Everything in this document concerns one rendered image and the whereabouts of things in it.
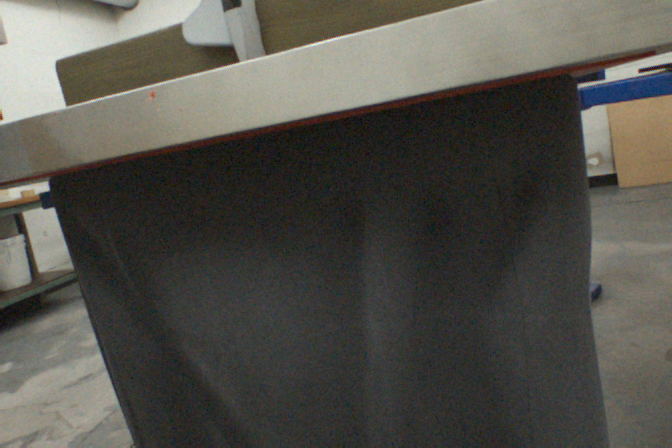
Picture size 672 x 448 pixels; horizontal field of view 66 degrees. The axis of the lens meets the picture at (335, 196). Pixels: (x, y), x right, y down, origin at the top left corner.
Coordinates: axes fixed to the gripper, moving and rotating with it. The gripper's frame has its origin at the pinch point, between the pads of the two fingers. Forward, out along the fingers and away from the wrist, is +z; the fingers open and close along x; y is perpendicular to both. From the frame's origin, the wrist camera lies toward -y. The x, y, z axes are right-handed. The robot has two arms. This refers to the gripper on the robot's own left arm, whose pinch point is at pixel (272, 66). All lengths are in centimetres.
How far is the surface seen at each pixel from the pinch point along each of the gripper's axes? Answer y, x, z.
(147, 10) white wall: 333, -459, -172
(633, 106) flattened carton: -115, -457, 33
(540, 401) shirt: -15.8, 2.2, 28.0
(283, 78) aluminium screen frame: -5.8, 12.2, 2.9
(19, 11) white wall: 377, -334, -163
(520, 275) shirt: -15.9, 2.5, 18.4
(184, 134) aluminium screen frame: 1.2, 12.2, 4.5
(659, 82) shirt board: -50, -100, 10
